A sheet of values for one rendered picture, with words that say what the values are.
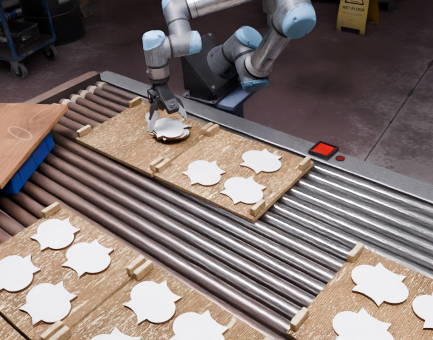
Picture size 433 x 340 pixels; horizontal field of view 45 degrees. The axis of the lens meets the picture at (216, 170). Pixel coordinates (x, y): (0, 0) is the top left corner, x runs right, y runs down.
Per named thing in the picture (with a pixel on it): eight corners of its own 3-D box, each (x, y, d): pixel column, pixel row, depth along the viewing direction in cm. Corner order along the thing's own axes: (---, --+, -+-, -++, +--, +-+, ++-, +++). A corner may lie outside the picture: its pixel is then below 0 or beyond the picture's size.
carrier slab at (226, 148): (218, 131, 196) (218, 127, 195) (313, 165, 174) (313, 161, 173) (154, 178, 175) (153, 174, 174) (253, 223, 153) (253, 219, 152)
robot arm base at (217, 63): (222, 44, 233) (235, 32, 226) (241, 72, 234) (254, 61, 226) (201, 54, 223) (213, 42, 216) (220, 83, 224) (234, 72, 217)
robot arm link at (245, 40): (241, 41, 226) (260, 23, 216) (249, 68, 223) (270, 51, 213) (219, 38, 219) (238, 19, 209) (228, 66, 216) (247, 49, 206)
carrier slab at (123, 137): (141, 104, 219) (141, 100, 218) (216, 131, 196) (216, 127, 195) (75, 142, 198) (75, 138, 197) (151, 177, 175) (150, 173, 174)
